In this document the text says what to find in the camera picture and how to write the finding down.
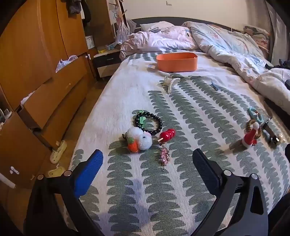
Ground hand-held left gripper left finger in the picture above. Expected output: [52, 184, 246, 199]
[24, 149, 105, 236]

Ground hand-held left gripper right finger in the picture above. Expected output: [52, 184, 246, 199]
[192, 148, 269, 236]

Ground green hair clip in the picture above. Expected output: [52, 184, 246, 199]
[137, 110, 147, 130]

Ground black strap wristwatch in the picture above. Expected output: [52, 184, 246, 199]
[258, 117, 281, 146]

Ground orange plastic storage box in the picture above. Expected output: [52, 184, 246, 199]
[156, 52, 198, 72]

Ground cream slipper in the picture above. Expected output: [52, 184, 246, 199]
[46, 167, 65, 177]
[50, 140, 68, 164]

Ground pink crystal hairpin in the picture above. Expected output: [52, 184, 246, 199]
[160, 145, 171, 172]

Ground red bead hair clip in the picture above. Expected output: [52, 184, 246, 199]
[157, 128, 176, 146]

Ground red santa hat clip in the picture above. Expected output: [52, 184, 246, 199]
[229, 121, 261, 149]

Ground wooden drawer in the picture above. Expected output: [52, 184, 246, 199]
[17, 56, 89, 130]
[33, 75, 92, 150]

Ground leaf pattern bedspread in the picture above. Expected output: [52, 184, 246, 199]
[61, 51, 290, 236]

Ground pearl hair clip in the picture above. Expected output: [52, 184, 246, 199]
[168, 78, 181, 93]

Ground white plastic bag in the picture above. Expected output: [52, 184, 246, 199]
[55, 55, 78, 72]

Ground dark front nightstand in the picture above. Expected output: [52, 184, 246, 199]
[93, 49, 121, 81]

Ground cream printed duvet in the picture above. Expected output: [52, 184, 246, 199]
[181, 21, 290, 114]

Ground wooden wardrobe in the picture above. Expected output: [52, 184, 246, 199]
[0, 0, 116, 189]

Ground patterned pillow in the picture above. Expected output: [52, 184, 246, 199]
[243, 25, 271, 54]

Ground clear plastic bag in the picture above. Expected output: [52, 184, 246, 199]
[114, 19, 136, 46]

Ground dark bed headboard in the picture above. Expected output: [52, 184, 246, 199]
[131, 17, 245, 32]

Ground white pillow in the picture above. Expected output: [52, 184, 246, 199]
[140, 21, 175, 32]

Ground wooden coat stand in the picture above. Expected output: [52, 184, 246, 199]
[106, 0, 128, 42]

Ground dark hanging clothes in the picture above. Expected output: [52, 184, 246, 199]
[67, 0, 91, 23]

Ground white plush carrot keychain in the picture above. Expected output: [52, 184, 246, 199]
[122, 127, 153, 152]

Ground black bead bracelet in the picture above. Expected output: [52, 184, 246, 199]
[135, 113, 163, 136]

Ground brown coil hair tie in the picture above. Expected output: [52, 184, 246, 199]
[246, 119, 263, 139]

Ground light blue bracelet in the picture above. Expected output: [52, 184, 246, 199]
[247, 107, 272, 143]

